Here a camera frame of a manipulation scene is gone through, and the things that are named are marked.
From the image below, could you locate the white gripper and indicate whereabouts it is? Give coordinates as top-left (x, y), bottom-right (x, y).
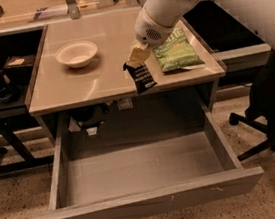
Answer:
top-left (126, 9), bottom-right (175, 68)

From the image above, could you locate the black rxbar chocolate bar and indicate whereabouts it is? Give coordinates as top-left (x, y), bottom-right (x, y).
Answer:
top-left (123, 64), bottom-right (156, 94)

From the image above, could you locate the grey counter cabinet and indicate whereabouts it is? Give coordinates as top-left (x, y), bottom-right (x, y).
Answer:
top-left (29, 8), bottom-right (224, 142)

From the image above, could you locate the grey open drawer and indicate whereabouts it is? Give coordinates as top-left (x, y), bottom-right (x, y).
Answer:
top-left (34, 104), bottom-right (264, 219)

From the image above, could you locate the green kettle chips bag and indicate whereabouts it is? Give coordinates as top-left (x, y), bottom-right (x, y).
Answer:
top-left (153, 28), bottom-right (205, 73)

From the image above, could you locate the white paper bowl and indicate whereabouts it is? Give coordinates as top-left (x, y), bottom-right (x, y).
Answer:
top-left (56, 41), bottom-right (98, 69)

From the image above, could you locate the black box on shelf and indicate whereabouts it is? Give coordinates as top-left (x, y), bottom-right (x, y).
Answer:
top-left (3, 55), bottom-right (36, 77)

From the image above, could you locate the black office chair right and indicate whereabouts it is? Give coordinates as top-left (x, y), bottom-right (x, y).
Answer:
top-left (229, 50), bottom-right (275, 160)

